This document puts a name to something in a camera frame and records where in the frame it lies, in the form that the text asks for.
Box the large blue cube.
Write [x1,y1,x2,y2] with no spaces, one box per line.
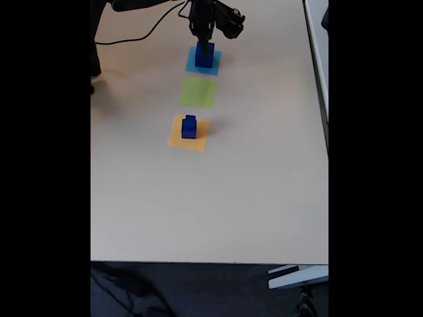
[194,41,215,69]

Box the medium blue cube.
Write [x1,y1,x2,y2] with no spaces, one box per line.
[181,119,198,139]

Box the blue paper square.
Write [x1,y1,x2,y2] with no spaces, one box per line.
[184,46,223,77]

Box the green paper square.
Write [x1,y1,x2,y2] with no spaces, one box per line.
[178,76,219,110]

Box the orange paper square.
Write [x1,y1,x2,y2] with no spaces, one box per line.
[167,114,211,153]

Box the white table foot bar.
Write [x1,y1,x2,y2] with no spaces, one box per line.
[266,264,329,290]

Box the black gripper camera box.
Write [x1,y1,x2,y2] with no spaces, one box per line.
[216,1,247,40]

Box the black floor cable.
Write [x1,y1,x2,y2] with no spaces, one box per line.
[91,264,173,317]

